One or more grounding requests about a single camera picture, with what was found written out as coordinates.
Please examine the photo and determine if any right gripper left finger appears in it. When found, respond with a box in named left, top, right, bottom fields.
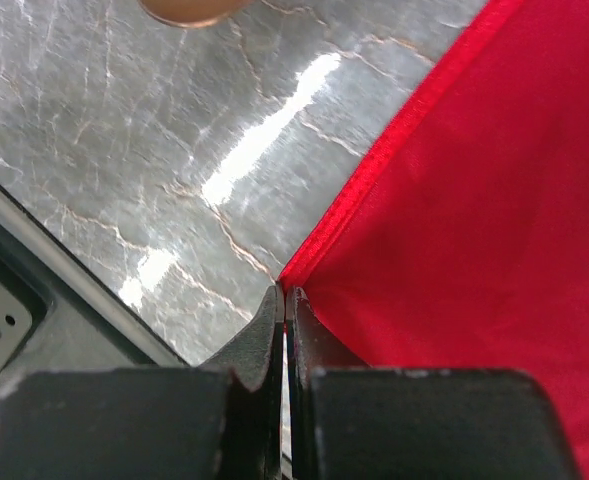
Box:
left=202, top=284, right=285, bottom=479

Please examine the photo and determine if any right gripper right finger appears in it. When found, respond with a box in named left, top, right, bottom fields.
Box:
left=285, top=287, right=367, bottom=479

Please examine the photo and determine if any red cloth napkin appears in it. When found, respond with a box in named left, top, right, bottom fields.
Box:
left=280, top=1, right=589, bottom=479

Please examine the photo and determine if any wooden spoon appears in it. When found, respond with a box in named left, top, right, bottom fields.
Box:
left=139, top=0, right=251, bottom=28

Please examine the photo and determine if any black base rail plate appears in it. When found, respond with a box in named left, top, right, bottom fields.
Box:
left=0, top=185, right=185, bottom=389

